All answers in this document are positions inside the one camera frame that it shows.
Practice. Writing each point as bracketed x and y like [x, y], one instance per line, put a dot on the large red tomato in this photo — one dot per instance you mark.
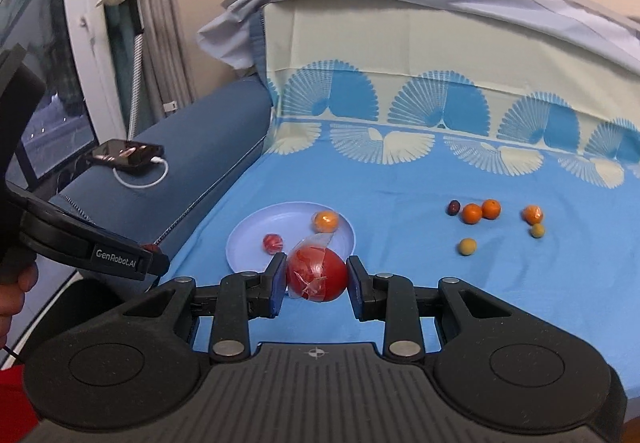
[327, 273]

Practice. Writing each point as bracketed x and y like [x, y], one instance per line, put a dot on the dark blue padded bed edge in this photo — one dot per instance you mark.
[200, 138]

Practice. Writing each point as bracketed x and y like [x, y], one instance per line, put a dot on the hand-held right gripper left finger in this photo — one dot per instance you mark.
[276, 287]

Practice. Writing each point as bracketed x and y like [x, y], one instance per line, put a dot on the blue fan print bedsheet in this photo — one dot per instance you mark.
[450, 163]

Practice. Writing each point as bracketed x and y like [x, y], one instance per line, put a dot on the black smartphone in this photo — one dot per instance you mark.
[125, 154]

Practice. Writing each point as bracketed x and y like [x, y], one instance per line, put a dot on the dark red date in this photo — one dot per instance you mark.
[152, 249]
[453, 207]

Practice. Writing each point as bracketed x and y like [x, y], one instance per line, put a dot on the plastic orange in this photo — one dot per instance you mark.
[325, 221]
[532, 214]

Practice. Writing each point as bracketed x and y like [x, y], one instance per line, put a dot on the red garment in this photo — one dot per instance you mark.
[10, 398]

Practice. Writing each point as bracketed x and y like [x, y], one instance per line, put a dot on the small red wrapped tomato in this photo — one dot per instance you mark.
[273, 243]

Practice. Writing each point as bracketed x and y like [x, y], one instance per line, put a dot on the bare orange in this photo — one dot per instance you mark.
[471, 214]
[491, 209]

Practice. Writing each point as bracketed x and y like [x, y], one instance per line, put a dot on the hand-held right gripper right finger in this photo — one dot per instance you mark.
[355, 289]

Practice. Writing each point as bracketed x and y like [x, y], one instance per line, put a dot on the light purple plate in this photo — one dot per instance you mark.
[280, 223]

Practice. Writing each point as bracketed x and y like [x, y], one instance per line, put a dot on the grey curtain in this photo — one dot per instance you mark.
[160, 48]

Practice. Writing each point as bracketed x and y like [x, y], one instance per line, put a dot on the white framed window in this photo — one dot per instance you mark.
[95, 48]

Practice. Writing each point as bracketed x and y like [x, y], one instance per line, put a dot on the person's left hand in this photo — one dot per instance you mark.
[12, 303]

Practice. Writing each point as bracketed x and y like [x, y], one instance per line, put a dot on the white curtain clip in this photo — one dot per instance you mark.
[171, 105]

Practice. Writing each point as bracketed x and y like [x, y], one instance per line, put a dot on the small yellow-green fruit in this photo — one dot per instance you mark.
[537, 230]
[467, 247]

